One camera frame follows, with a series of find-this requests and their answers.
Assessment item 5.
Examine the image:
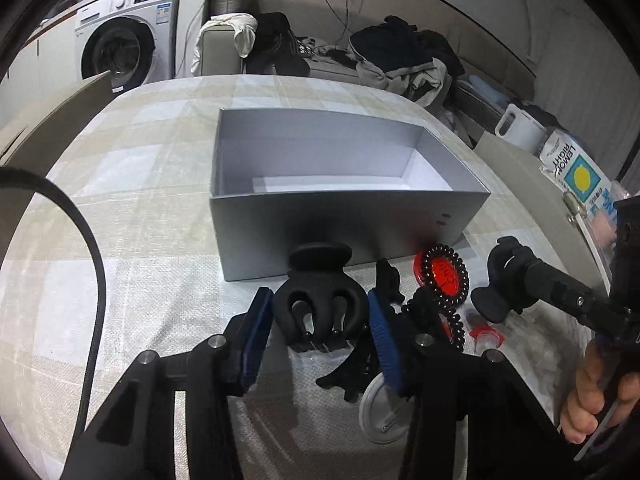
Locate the red China pin badge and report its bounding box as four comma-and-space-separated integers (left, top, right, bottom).
413, 244, 469, 308

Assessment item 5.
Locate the lemon drink package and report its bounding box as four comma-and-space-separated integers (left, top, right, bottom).
539, 129, 613, 217

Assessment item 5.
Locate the person's right hand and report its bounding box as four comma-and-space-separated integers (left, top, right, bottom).
560, 339, 640, 444

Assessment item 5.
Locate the white garment on sofa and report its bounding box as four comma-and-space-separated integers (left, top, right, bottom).
190, 13, 258, 77

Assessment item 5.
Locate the black hair clip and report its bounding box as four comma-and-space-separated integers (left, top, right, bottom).
316, 259, 405, 403

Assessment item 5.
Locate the black spiral hair tie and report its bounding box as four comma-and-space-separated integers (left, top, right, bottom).
416, 242, 471, 309
401, 286, 467, 352

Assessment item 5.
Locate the white washing machine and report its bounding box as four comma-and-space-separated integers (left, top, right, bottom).
74, 0, 179, 93

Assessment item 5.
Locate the white kettle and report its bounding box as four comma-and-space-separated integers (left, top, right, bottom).
495, 104, 547, 154

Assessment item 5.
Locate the red clear keychain charm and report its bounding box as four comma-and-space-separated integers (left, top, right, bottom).
465, 312, 506, 356

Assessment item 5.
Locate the grey cardboard box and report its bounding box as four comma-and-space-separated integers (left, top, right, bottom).
210, 108, 489, 282

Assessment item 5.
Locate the pile of clothes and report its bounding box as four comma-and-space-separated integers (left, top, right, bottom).
349, 15, 465, 108

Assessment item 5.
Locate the black cable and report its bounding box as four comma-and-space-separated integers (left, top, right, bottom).
0, 167, 109, 441

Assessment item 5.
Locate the black garment on sofa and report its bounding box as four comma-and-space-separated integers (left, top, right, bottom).
245, 12, 310, 77

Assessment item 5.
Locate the beige sofa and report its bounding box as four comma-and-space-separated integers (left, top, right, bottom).
209, 0, 535, 110

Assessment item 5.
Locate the large black hair claw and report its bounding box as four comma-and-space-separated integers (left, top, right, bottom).
273, 243, 369, 352

